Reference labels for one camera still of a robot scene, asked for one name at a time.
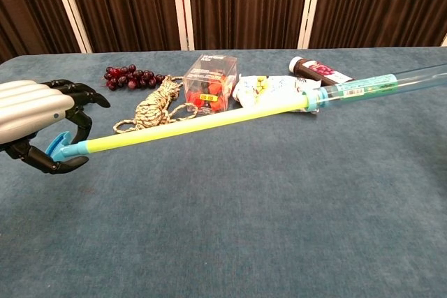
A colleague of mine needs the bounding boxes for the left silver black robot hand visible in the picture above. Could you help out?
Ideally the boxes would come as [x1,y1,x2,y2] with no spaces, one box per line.
[0,79,111,175]

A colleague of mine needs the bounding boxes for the blue yellow water pump toy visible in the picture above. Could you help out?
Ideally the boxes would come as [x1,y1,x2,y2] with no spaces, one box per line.
[44,92,310,163]

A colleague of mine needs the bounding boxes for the brown curtain screen panel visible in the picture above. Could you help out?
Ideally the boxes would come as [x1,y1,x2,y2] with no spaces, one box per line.
[47,0,189,54]
[0,0,92,65]
[170,0,318,51]
[298,0,447,50]

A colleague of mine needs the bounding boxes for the dark red grape bunch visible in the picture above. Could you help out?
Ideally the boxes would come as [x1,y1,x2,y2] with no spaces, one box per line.
[103,64,166,91]

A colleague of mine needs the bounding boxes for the clear plastic box orange items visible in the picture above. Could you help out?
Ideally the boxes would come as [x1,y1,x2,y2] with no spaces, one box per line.
[183,54,240,118]

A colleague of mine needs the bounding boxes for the blue velvet table cloth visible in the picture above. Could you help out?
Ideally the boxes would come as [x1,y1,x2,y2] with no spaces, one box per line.
[0,45,447,298]

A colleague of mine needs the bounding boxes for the white snack bag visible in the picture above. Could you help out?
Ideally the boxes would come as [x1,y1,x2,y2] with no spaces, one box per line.
[232,74,322,117]

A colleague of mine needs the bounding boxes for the dark brown juice bottle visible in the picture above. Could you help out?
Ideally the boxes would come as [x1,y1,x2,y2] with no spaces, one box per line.
[288,56,357,87]

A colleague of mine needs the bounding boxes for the beige braided rope coil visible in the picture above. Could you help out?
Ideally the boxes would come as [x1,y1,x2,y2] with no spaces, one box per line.
[112,75,199,135]

